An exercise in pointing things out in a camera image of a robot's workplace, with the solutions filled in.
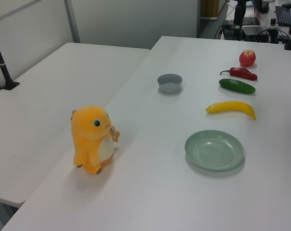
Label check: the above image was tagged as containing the red apple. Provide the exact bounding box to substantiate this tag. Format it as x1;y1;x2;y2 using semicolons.
239;49;256;67

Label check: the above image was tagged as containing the grey bowl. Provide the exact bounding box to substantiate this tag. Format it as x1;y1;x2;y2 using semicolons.
157;73;183;93

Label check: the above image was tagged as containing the orange plush toy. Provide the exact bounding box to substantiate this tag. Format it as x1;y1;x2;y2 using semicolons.
71;105;121;175

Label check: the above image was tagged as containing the pale green plate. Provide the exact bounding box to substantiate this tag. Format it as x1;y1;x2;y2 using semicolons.
184;129;245;172

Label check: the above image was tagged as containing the yellow banana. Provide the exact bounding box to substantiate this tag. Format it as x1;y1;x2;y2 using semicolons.
205;101;257;120

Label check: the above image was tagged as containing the green cucumber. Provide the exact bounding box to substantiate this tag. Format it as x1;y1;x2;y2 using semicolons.
218;78;256;95

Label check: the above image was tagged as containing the red chili pepper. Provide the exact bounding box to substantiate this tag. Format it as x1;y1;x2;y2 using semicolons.
219;67;258;81

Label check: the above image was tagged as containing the wooden panel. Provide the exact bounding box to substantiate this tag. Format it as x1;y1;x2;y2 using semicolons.
200;0;230;19

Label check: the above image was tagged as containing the black electronics box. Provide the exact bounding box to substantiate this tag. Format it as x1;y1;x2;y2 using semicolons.
222;20;281;43

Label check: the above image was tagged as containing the black keyboard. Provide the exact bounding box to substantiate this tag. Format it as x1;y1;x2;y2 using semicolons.
274;5;291;26

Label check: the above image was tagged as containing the grey partition post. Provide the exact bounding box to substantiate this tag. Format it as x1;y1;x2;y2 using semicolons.
63;0;80;44

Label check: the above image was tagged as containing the black monitor stand post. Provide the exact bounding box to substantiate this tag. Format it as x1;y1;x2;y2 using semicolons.
233;0;248;27

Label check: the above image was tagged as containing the black camera stand pole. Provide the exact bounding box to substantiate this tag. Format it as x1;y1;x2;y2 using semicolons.
0;25;20;91

